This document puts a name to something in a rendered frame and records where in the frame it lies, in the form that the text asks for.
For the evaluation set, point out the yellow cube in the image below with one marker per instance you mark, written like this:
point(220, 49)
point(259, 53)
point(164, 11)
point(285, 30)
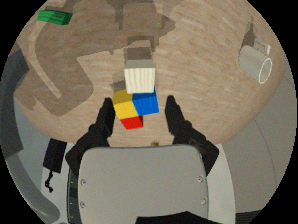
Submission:
point(123, 104)

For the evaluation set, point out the beige mug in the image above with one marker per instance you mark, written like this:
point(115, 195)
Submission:
point(252, 61)

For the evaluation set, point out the blue cube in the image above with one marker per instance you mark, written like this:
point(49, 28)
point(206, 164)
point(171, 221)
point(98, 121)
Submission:
point(145, 103)

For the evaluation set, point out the red cube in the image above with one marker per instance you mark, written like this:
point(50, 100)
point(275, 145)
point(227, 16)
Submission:
point(132, 122)

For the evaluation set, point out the green rectangular bar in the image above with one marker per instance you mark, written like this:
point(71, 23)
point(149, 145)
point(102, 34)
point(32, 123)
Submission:
point(56, 17)

